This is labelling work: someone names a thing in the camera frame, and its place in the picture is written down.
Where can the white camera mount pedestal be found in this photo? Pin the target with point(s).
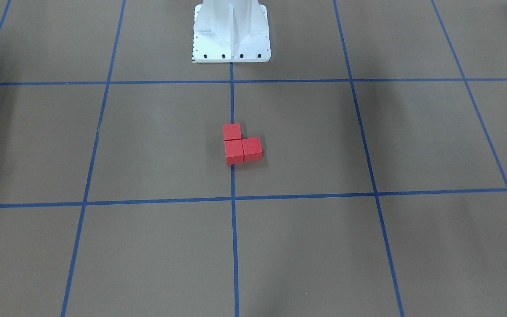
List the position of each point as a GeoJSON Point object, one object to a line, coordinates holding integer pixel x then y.
{"type": "Point", "coordinates": [231, 31]}

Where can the red block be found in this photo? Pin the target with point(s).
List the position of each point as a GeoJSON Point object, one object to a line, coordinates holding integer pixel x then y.
{"type": "Point", "coordinates": [252, 149]}
{"type": "Point", "coordinates": [232, 132]}
{"type": "Point", "coordinates": [234, 153]}

